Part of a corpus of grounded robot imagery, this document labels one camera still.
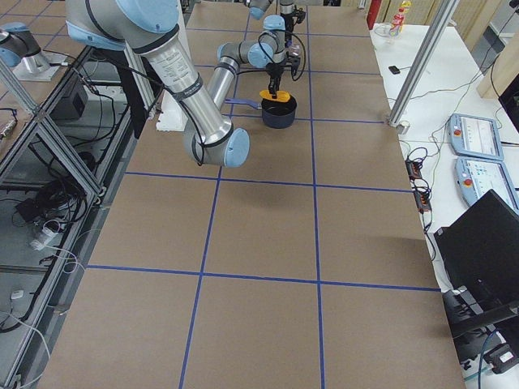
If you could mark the upper teach pendant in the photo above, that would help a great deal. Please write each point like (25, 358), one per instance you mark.
(474, 136)

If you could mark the black laptop monitor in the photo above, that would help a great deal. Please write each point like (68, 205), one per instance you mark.
(480, 251)

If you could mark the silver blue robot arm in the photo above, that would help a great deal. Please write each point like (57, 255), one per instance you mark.
(151, 30)
(287, 10)

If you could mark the teach pendant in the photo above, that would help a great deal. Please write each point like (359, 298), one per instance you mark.
(474, 136)
(475, 177)

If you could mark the small black square device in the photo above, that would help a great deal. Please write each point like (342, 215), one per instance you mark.
(394, 70)

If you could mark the yellow plastic corn cob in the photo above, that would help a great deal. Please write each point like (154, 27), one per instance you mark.
(279, 96)

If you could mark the orange black power strip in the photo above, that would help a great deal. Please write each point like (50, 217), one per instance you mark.
(420, 186)

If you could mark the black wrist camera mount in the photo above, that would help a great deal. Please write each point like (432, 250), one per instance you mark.
(299, 16)
(292, 63)

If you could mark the lower teach pendant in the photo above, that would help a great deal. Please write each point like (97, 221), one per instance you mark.
(475, 177)

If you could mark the white column pedestal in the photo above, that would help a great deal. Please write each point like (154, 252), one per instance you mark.
(170, 109)

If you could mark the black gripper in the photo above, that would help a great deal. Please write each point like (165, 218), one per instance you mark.
(288, 23)
(276, 73)

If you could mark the aluminium frame rack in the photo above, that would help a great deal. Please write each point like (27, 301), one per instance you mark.
(63, 148)

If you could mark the glass lid blue knob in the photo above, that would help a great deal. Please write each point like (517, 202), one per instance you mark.
(294, 50)

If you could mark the dark blue saucepan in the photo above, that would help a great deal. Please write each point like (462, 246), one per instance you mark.
(275, 114)

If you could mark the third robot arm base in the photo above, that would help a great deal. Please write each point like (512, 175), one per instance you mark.
(22, 53)

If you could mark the aluminium frame post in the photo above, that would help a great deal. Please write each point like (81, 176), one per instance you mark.
(422, 58)

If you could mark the red yellow drink bottle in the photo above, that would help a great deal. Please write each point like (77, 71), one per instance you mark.
(398, 19)

